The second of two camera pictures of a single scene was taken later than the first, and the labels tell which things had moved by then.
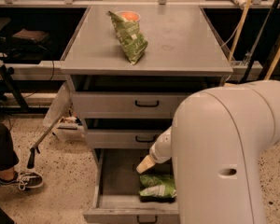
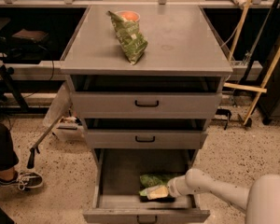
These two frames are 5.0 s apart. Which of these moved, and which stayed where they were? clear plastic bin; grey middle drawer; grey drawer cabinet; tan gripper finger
Moved: tan gripper finger
Stayed: clear plastic bin; grey drawer cabinet; grey middle drawer
